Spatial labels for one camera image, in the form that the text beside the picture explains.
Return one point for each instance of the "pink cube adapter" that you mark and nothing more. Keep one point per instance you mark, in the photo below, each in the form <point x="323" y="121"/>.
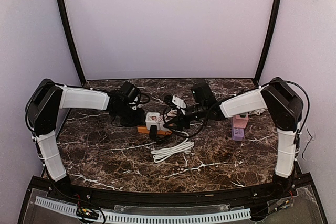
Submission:
<point x="240" y="122"/>

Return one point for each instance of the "white USB charger with cable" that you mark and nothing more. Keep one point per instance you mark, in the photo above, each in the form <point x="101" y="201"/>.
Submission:
<point x="170" y="114"/>

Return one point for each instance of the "orange power strip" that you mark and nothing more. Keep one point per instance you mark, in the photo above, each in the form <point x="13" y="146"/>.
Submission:
<point x="143" y="129"/>

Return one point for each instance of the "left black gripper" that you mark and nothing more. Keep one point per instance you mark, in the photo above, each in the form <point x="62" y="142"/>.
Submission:
<point x="135" y="116"/>

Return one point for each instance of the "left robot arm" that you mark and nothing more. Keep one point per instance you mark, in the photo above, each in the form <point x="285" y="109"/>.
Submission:
<point x="43" y="107"/>

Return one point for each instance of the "purple power strip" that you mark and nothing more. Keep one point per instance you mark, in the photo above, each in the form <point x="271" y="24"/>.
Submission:
<point x="237" y="133"/>

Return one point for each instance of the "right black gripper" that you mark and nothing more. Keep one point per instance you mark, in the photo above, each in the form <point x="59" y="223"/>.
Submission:
<point x="181" y="118"/>

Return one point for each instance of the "black front rail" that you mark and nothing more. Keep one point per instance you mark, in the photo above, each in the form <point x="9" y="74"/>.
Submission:
<point x="247" y="196"/>

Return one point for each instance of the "white cube adapter with sticker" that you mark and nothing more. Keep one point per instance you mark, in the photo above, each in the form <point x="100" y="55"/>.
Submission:
<point x="151" y="120"/>

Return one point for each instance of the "white slotted cable duct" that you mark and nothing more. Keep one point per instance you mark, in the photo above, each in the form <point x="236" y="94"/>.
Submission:
<point x="133" y="214"/>

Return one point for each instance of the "left black frame post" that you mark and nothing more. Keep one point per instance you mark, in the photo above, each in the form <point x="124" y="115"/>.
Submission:
<point x="70" y="41"/>

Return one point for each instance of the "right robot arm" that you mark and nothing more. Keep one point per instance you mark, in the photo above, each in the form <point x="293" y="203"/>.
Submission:
<point x="284" y="105"/>

